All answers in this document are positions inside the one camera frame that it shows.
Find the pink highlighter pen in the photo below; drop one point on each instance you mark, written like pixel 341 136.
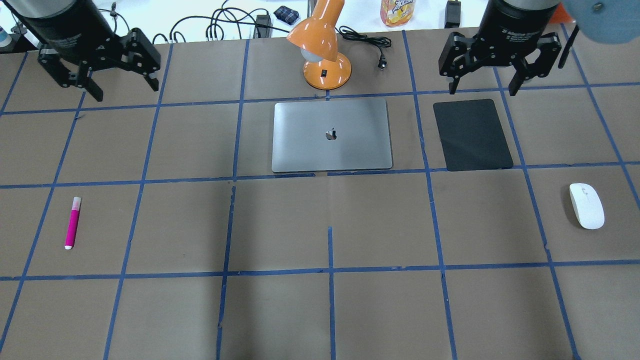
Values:
pixel 73 223

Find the white computer mouse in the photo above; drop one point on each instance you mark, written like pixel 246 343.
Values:
pixel 587 206

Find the black power adapter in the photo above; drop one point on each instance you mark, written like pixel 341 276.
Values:
pixel 453 14

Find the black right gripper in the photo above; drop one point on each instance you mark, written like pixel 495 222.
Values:
pixel 505 26

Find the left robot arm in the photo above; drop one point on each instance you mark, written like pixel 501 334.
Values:
pixel 29 11

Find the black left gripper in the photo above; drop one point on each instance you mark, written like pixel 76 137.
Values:
pixel 70 31

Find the yellow snack bag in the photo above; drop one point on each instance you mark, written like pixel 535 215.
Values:
pixel 395 13

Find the silver laptop notebook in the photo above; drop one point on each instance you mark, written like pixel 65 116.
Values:
pixel 335 135

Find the orange desk lamp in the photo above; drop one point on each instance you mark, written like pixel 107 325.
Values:
pixel 325 68

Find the dark checkered pouch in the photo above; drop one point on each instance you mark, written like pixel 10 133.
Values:
pixel 287 15

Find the black mousepad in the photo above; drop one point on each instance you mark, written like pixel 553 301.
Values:
pixel 472 136

